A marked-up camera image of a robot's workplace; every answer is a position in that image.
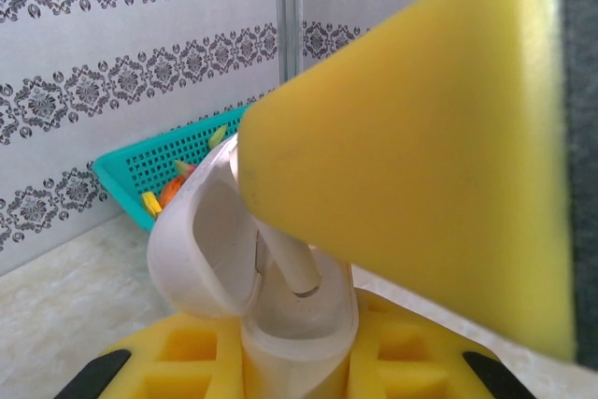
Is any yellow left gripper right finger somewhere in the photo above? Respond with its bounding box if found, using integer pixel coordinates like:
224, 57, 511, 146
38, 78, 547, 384
348, 287, 538, 399

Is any small yellow toy piece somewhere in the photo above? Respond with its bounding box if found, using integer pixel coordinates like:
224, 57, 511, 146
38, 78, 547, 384
141, 190, 163, 219

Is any orange toy fruit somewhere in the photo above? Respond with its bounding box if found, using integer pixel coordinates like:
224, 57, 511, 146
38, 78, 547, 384
158, 178, 184, 207

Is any white earbud charging case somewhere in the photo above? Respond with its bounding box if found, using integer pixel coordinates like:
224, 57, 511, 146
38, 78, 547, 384
147, 130, 361, 399

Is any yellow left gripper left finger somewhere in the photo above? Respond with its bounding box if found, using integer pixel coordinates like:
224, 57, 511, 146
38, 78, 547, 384
53, 312, 245, 399

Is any teal plastic mesh basket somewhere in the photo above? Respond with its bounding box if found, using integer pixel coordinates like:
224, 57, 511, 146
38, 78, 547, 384
92, 103, 257, 233

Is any aluminium frame post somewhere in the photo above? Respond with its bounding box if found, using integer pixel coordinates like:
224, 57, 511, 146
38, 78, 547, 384
275, 0, 304, 83

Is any green yellow toy fruit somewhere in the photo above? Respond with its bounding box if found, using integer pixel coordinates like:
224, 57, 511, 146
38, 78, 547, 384
207, 124, 229, 149

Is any white wireless earbud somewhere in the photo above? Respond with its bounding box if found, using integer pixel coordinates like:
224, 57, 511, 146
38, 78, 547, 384
255, 223, 324, 300

